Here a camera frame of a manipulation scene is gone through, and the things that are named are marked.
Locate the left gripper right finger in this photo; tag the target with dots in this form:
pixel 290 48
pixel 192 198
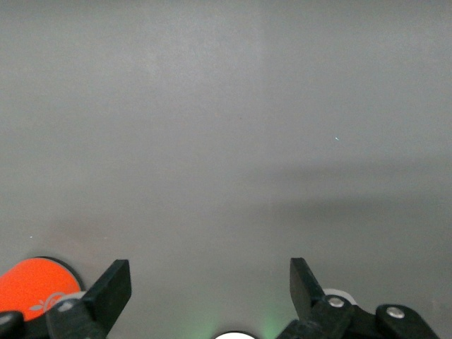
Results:
pixel 310 310

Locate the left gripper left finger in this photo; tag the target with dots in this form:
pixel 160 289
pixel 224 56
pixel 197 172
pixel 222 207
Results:
pixel 106 300

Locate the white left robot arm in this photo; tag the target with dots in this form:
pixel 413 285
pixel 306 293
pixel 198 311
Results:
pixel 234 335

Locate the orange cylindrical can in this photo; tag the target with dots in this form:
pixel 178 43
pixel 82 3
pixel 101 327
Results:
pixel 31 286

